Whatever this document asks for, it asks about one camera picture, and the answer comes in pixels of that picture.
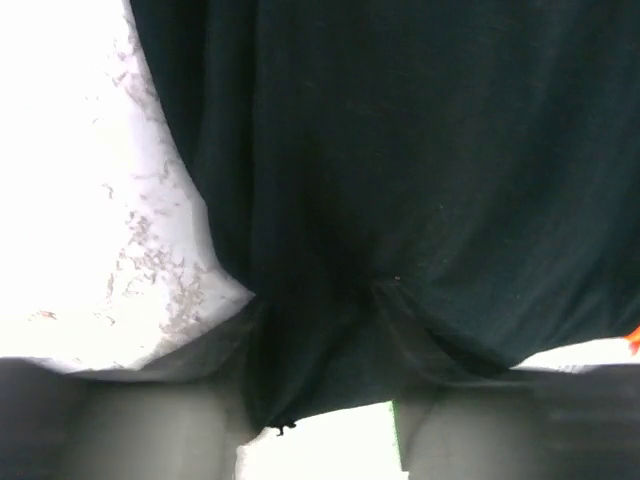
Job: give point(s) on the orange folded t-shirt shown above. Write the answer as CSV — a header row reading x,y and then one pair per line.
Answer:
x,y
633,340

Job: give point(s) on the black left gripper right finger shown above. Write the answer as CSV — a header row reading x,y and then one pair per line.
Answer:
x,y
460,417

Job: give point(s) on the black t-shirt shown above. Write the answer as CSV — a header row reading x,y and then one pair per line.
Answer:
x,y
411,190

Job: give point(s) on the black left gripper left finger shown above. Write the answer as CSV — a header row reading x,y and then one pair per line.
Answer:
x,y
182,416

